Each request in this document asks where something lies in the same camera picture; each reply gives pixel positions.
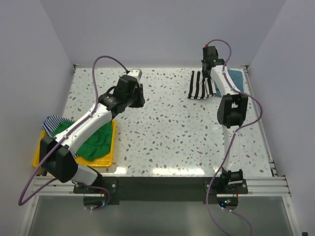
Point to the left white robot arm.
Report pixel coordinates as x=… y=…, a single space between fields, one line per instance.
x=56 y=155

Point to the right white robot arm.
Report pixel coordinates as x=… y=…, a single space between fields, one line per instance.
x=231 y=115

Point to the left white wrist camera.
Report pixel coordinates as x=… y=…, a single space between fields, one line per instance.
x=136 y=73

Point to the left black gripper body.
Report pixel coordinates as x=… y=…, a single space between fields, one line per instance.
x=136 y=100

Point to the blue ribbed tank top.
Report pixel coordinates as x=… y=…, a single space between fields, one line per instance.
x=237 y=78

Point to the green tank top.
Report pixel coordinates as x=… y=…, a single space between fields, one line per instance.
x=97 y=145

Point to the blue white striped tank top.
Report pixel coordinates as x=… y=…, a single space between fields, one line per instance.
x=52 y=123

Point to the black white striped tank top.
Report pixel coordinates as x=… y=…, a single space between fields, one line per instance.
x=200 y=87

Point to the yellow plastic tray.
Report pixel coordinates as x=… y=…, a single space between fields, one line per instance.
x=103 y=162

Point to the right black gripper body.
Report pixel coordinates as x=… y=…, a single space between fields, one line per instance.
x=204 y=73

